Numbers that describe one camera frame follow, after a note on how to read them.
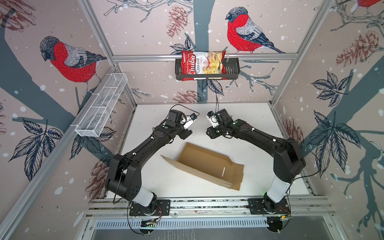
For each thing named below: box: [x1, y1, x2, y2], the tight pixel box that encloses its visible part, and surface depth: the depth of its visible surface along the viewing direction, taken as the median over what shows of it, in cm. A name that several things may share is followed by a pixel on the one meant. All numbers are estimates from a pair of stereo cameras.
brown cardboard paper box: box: [160, 142, 245, 191], surface depth 90 cm
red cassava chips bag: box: [181, 50, 227, 81], surface depth 90 cm
